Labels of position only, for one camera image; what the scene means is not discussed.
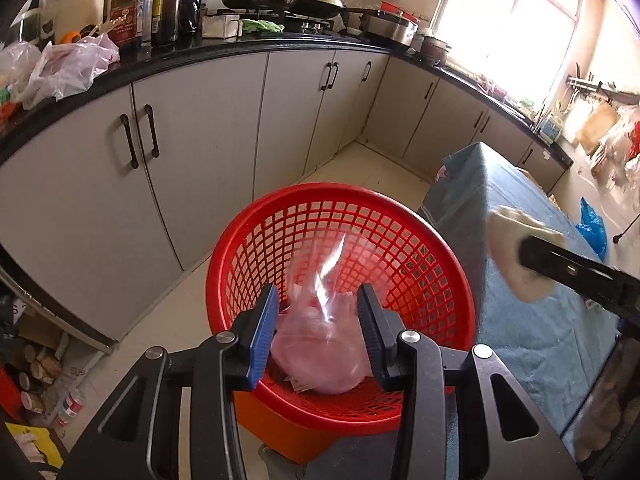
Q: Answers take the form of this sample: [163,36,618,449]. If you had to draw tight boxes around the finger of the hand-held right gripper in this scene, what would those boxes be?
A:
[517,235,640,318]

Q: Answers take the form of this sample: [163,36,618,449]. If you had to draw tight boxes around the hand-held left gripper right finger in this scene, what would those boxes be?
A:
[356,282,583,480]

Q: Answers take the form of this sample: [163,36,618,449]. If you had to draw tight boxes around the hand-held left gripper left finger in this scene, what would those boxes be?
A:
[57,282,281,480]

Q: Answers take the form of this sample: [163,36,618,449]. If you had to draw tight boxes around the clear plastic bag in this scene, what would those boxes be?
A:
[270,232,373,396]

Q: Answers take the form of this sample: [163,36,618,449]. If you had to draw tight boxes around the white sock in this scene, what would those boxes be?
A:
[487,205,566,303]

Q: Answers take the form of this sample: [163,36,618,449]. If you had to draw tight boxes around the red plastic basket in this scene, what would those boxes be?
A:
[205,183,477,426]

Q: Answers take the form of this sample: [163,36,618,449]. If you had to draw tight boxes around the blue plastic bag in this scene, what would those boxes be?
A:
[580,196,608,261]

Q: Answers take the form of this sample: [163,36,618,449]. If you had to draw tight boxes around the blue towel tablecloth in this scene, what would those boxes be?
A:
[300,141,621,480]

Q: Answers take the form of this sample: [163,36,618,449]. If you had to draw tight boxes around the orange stool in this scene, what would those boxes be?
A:
[232,387,401,466]

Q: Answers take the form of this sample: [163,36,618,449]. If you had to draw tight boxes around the hanging plastic bags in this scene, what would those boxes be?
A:
[590,105,640,196]

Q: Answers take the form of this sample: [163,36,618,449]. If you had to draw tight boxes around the teal white container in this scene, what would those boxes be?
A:
[542,115,566,143]

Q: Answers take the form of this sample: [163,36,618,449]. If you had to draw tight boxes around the hanging cutting board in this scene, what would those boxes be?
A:
[575,102,621,156]

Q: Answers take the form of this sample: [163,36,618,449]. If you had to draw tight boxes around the grey base cabinets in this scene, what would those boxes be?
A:
[0,50,568,346]

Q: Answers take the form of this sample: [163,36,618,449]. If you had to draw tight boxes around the clear plastic bottle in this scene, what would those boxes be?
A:
[54,389,87,427]

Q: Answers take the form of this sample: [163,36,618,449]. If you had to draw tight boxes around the steel storage rack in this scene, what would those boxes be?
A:
[0,250,117,353]

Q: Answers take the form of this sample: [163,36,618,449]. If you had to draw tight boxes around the group of small jars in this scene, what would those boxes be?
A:
[17,344,63,413]

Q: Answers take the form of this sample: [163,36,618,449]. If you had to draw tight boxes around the dark clay pot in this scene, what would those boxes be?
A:
[420,35,452,68]

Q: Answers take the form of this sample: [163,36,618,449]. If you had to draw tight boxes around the kitchen window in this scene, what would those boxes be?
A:
[430,0,586,106]

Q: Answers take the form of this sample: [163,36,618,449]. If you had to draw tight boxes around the yellow white cloth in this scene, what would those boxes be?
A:
[5,422,67,472]

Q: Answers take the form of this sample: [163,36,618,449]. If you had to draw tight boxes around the black kitchen countertop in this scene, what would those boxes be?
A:
[0,25,573,168]

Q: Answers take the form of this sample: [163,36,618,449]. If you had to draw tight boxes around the steel cooker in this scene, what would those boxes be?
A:
[360,10,420,48]

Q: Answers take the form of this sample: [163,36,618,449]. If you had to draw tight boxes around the green cloth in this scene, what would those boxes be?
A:
[240,19,286,35]

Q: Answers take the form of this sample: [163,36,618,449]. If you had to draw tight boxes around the red plastic basin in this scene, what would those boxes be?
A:
[380,2,418,23]

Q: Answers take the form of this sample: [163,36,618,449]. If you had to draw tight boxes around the gas stove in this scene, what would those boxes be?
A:
[207,7,363,38]

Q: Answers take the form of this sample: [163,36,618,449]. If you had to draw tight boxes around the small white box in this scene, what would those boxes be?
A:
[202,12,242,40]

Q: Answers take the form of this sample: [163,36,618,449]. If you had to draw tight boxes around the yellow cap oil bottle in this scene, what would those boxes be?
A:
[150,0,182,48]

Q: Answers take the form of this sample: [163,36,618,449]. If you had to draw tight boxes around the white electric kettle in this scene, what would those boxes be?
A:
[52,0,118,43]

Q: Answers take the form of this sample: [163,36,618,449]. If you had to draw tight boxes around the black power cable plug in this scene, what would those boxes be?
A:
[612,225,640,247]

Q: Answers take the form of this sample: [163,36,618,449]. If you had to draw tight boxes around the metal hook rail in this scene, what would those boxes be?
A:
[567,75,640,107]

